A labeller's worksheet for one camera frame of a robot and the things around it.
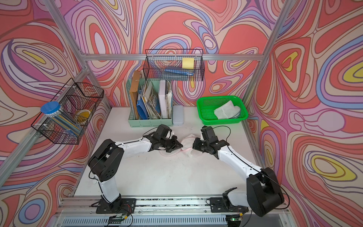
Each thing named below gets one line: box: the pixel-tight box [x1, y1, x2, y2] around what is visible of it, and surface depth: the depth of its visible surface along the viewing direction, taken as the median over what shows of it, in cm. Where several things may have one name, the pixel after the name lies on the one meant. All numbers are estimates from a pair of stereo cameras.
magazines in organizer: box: [141, 80, 162, 120], surface depth 100 cm
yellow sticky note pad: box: [181, 57, 195, 70], surface depth 90 cm
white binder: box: [158, 80, 168, 119], surface depth 98 cm
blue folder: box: [136, 96, 149, 120], surface depth 97 cm
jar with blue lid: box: [40, 101, 83, 137], surface depth 64 cm
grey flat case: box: [172, 104, 184, 126], surface depth 113 cm
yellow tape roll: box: [74, 109, 91, 124], surface depth 80 cm
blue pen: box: [164, 69, 195, 76], surface depth 90 cm
